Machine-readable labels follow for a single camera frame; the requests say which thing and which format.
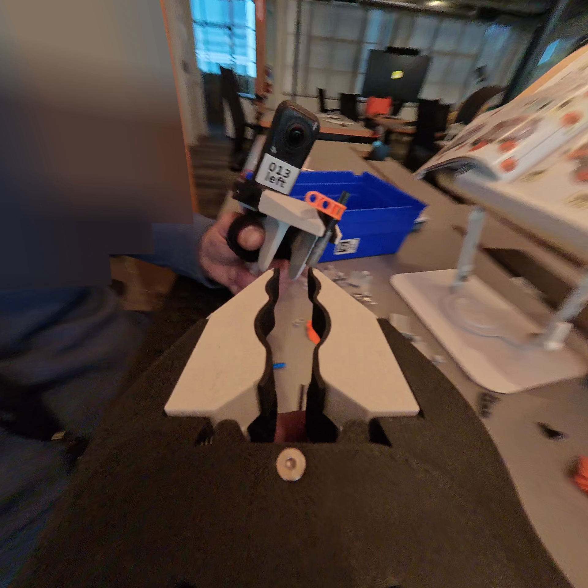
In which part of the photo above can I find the person's left forearm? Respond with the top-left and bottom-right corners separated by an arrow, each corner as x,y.
152,215 -> 217,289

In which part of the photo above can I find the grey block panel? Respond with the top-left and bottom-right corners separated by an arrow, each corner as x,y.
388,313 -> 416,338

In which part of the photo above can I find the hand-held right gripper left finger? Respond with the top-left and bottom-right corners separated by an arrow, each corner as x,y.
164,269 -> 281,443

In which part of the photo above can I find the person's left hand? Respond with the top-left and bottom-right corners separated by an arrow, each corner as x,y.
200,214 -> 276,296

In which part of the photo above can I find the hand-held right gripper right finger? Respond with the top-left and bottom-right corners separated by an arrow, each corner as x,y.
305,268 -> 420,443

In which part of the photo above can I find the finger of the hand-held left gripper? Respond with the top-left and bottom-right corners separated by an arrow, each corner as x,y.
258,216 -> 319,280
258,188 -> 344,245

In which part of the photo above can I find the wall monitor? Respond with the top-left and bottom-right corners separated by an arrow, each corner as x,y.
363,48 -> 432,103

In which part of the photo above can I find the person's blue clothing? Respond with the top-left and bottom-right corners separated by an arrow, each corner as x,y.
0,287 -> 154,511

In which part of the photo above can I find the wooden office desk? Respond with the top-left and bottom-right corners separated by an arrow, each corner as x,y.
259,112 -> 382,139

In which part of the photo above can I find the blue storage bin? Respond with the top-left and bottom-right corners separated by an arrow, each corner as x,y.
289,170 -> 427,263

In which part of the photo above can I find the grey tube connector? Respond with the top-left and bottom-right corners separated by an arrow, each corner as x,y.
308,230 -> 332,267

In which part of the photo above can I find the instruction booklet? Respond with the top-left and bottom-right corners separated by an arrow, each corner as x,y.
413,46 -> 588,212

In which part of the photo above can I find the orange brick with holes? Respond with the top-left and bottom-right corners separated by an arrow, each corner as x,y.
570,455 -> 588,494

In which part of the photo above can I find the orange two-hole beam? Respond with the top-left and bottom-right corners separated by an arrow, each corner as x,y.
305,190 -> 346,220

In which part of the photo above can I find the person's right hand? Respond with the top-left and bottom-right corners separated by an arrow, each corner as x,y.
276,412 -> 307,443

